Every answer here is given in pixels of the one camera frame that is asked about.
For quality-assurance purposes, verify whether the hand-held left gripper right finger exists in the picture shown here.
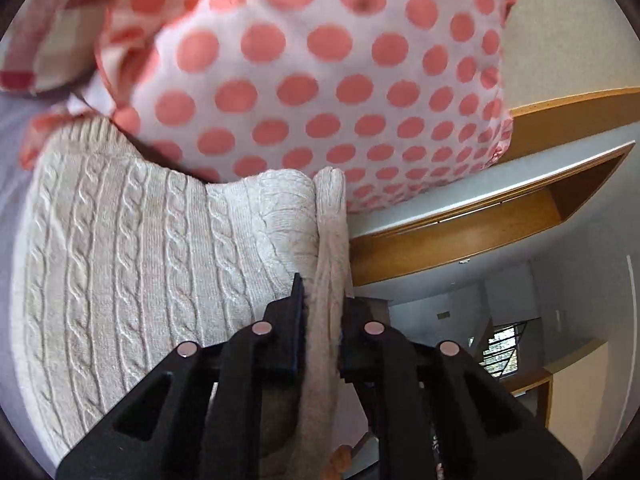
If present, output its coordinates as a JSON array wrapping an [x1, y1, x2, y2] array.
[[339, 298, 583, 480]]

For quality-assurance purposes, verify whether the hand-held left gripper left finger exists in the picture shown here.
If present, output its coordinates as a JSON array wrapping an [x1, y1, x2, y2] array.
[[56, 273, 306, 480]]

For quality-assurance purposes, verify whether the cream cable-knit sweater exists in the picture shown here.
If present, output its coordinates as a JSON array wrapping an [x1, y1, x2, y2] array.
[[14, 119, 354, 480]]

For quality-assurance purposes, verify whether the window with railing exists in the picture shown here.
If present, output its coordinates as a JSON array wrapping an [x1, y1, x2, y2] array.
[[481, 322, 542, 377]]

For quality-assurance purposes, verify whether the wooden headboard shelf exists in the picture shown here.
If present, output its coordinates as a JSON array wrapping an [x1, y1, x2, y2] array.
[[349, 88, 640, 288]]

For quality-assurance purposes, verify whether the wooden cabinet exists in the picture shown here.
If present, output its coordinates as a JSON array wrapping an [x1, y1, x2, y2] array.
[[500, 338, 608, 431]]

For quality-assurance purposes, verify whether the white pillow with coral dots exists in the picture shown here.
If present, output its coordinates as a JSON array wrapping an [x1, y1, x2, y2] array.
[[20, 0, 516, 215]]

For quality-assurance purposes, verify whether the red checked pillow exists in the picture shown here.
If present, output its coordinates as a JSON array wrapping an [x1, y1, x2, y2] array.
[[0, 0, 136, 96]]

